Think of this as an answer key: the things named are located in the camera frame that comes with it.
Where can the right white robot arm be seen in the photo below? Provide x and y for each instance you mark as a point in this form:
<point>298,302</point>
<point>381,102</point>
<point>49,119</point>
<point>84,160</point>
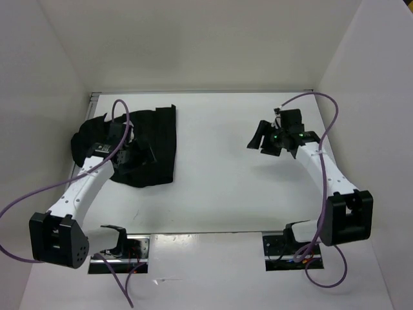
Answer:
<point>348,210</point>

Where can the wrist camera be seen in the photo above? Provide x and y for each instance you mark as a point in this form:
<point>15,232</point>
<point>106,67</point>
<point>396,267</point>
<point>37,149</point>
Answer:
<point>291,120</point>
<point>116,130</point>

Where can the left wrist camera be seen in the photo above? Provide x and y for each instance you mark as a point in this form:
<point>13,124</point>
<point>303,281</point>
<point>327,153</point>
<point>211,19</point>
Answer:
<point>116,130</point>

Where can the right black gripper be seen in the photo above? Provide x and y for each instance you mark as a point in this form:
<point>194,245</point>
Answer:
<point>267,149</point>

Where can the black skirt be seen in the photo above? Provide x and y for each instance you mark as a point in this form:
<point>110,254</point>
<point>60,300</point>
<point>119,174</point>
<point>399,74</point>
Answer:
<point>157,126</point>

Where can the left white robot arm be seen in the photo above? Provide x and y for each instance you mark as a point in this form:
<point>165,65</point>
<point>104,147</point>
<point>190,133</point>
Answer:
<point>57,237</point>

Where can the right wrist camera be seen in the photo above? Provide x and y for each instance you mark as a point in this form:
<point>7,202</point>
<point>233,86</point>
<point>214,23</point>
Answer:
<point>291,120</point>

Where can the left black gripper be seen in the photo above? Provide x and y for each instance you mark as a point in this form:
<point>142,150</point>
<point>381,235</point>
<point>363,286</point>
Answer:
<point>146,154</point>

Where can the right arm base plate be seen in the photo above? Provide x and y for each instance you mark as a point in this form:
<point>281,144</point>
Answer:
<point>278,254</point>

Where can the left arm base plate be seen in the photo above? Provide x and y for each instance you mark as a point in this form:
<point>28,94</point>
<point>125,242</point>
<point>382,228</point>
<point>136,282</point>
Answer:
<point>132,258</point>

